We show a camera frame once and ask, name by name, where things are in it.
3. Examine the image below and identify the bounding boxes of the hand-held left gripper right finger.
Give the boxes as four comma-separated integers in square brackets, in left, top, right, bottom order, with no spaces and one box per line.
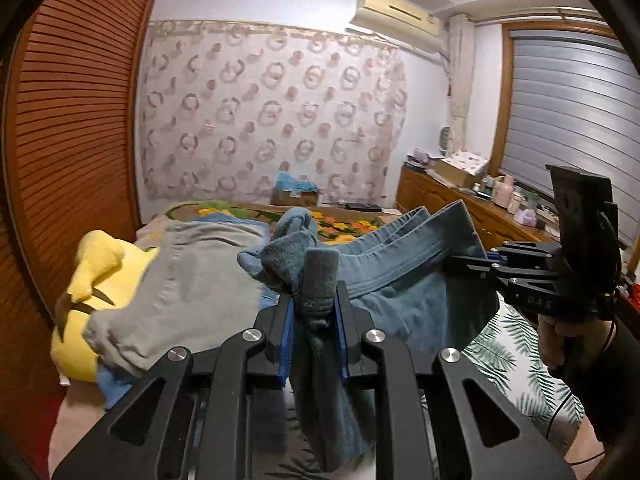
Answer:
[336,280,576,480]

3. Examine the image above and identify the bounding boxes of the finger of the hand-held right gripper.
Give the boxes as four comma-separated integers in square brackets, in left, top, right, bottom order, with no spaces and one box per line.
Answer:
[487,242,563,273]
[447,255,561,316]

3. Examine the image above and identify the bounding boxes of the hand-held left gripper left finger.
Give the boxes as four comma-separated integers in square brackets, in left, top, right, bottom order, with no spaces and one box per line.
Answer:
[52,292,293,480]

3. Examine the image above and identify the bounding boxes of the teal blue pants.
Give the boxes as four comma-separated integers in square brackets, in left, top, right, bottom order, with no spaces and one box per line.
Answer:
[237,200,501,473]

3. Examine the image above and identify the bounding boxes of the person's right forearm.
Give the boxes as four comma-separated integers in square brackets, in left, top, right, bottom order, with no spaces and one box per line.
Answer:
[550,320,631,448]

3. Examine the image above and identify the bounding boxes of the grey-green folded pants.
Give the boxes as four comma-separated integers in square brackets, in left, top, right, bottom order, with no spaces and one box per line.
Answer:
[82,220,273,378]

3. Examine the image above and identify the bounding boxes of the person's right hand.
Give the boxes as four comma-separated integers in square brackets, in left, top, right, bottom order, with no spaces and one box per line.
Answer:
[537,317,618,376]

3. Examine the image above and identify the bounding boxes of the pink thermos bottle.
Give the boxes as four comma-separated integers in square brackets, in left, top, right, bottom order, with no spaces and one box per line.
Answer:
[495,175,516,207]

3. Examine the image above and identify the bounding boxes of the wooden sideboard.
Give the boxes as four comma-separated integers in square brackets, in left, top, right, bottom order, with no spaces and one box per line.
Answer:
[395,166,561,251]

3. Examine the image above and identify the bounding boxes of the white dotted box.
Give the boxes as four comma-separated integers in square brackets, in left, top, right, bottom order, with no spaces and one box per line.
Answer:
[430,150,491,188]

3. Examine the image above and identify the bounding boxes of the leaf print bedsheet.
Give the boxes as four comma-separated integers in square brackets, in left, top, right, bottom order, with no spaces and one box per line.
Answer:
[195,305,586,480]

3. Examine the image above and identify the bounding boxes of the grey window blind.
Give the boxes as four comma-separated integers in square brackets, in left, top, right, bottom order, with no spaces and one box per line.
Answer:
[500,27,640,248]

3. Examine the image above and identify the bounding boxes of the floral blanket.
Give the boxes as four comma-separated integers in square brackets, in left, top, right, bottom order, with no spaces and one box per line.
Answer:
[150,201,401,246]

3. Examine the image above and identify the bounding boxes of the brown cardboard box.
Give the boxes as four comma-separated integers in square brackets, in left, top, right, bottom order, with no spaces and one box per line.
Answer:
[270,187,320,207]

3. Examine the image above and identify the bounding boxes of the blue plastic bag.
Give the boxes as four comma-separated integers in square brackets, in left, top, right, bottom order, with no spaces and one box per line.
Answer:
[275,171,318,193]

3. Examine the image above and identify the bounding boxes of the folded blue denim jeans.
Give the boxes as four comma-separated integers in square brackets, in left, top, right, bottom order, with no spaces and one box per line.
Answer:
[97,210,281,408]

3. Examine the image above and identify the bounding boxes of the beige window curtain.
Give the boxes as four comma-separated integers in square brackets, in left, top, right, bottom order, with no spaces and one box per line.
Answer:
[445,14,476,161]

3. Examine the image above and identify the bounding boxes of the yellow plush toy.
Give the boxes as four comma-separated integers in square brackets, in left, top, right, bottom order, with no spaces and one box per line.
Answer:
[52,230,161,383]

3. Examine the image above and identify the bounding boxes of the pink mattress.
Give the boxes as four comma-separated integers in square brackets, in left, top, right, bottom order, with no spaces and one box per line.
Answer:
[50,385,108,466]

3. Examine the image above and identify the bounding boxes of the white air conditioner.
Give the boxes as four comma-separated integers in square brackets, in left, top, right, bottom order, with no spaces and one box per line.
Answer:
[349,0,446,53]

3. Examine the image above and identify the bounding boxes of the wooden slatted door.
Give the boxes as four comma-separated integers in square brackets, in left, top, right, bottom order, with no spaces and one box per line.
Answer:
[2,0,168,326]

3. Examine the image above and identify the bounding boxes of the wooden window frame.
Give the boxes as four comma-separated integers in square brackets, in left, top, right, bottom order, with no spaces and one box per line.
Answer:
[487,20,640,261]

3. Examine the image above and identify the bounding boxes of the circle pattern wall curtain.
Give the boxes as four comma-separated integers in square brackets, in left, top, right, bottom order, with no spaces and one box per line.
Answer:
[140,19,408,206]

